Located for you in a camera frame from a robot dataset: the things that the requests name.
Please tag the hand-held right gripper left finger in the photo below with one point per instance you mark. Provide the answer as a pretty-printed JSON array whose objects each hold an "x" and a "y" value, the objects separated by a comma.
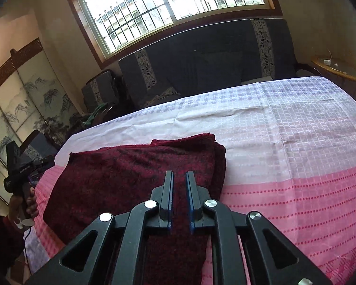
[{"x": 171, "y": 196}]

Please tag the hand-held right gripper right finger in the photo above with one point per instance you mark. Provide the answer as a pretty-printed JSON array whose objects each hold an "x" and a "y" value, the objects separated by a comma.
[{"x": 189, "y": 196}]

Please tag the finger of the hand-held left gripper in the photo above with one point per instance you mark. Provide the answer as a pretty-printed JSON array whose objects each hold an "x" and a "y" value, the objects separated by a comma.
[{"x": 43, "y": 165}]

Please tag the dark red knit sweater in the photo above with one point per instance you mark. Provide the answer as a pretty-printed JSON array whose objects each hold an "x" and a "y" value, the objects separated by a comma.
[{"x": 121, "y": 178}]

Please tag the person's left forearm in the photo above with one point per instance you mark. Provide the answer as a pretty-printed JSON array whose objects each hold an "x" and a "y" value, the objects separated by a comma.
[{"x": 4, "y": 240}]

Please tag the person's left hand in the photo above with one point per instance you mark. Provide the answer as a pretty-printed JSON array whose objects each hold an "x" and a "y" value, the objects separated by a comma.
[{"x": 31, "y": 204}]

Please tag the blue cushioned wooden armchair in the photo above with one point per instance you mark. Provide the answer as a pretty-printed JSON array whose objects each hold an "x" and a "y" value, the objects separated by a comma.
[
  {"x": 46, "y": 147},
  {"x": 99, "y": 90}
]

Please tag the painted folding screen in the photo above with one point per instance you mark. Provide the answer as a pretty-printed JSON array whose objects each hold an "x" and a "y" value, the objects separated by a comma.
[{"x": 23, "y": 104}]

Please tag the green cloth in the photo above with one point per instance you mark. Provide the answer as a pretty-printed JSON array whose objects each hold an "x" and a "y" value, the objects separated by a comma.
[{"x": 93, "y": 115}]

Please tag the pink checked bed sheet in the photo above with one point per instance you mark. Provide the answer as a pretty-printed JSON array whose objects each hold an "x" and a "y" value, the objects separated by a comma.
[{"x": 284, "y": 142}]

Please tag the dark blue patterned sofa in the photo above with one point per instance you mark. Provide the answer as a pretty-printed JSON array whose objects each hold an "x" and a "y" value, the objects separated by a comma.
[{"x": 201, "y": 62}]

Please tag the brown framed barred window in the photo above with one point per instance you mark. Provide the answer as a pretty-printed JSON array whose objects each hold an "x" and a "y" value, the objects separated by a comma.
[{"x": 166, "y": 9}]

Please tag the round wooden side table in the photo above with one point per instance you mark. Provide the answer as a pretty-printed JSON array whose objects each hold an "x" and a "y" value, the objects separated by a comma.
[{"x": 344, "y": 71}]

